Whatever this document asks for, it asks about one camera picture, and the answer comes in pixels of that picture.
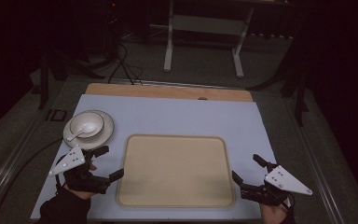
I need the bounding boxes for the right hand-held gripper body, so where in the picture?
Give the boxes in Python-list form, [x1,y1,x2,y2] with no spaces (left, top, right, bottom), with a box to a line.
[240,162,313,207]

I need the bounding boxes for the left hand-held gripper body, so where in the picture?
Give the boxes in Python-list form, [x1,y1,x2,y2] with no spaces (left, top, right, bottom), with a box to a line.
[48,144,112,195]

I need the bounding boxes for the person's right hand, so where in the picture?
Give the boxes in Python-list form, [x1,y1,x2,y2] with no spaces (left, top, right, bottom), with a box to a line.
[259,199,293,224]

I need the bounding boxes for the person's left hand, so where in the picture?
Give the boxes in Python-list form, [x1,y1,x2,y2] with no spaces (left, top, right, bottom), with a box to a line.
[69,161,98,201]

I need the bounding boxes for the cream plate with dark rim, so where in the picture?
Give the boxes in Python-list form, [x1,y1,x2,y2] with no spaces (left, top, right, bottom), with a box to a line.
[62,109,116,151]

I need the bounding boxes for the white ceramic spoon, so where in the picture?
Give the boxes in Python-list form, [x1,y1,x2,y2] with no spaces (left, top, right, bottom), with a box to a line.
[65,122,98,143]

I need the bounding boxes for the white bowl with dark rim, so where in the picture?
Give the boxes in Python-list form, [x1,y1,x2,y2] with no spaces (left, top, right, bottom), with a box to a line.
[69,111,105,139]

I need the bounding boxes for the black floor socket box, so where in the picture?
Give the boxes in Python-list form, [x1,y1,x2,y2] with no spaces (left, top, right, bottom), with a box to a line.
[45,108,68,123]

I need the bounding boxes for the beige tray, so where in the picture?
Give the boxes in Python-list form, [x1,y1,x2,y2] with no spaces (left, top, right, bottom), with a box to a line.
[116,133,237,209]

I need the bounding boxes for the black metal stand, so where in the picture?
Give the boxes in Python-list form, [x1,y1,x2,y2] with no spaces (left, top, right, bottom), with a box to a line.
[246,61,310,128]
[37,51,68,111]

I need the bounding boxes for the light blue table mat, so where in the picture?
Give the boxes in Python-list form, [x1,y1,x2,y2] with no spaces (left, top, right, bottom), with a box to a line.
[30,93,277,221]

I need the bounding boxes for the wooden table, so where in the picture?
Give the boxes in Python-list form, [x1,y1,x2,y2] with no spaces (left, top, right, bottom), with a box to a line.
[84,82,255,103]

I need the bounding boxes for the white metal stand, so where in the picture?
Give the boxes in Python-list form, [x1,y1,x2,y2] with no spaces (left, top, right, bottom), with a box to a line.
[162,0,256,79]

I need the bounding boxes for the black floor cable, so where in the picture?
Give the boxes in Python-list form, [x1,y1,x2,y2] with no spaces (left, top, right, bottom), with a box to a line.
[0,137,64,220]

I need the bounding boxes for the black cables on floor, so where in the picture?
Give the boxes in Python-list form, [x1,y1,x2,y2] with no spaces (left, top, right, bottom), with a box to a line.
[106,39,145,86]

